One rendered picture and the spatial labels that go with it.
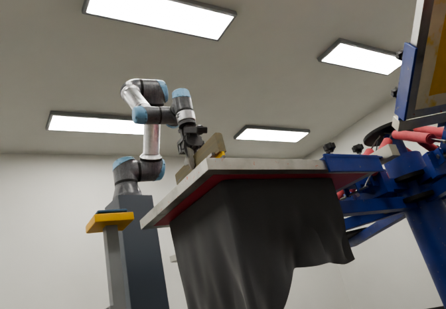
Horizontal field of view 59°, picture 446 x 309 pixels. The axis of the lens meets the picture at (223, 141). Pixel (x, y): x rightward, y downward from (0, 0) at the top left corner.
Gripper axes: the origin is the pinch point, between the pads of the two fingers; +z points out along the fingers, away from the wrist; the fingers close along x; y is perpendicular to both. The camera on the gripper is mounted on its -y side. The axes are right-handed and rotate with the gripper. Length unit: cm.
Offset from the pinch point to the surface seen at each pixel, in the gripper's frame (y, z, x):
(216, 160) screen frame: -29.2, 11.3, 11.3
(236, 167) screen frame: -29.2, 13.4, 4.7
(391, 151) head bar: -34, 9, -67
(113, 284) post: 9.9, 35.8, 33.1
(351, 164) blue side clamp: -30, 12, -46
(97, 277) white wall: 380, -26, -57
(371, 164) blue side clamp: -30, 13, -57
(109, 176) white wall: 380, -159, -85
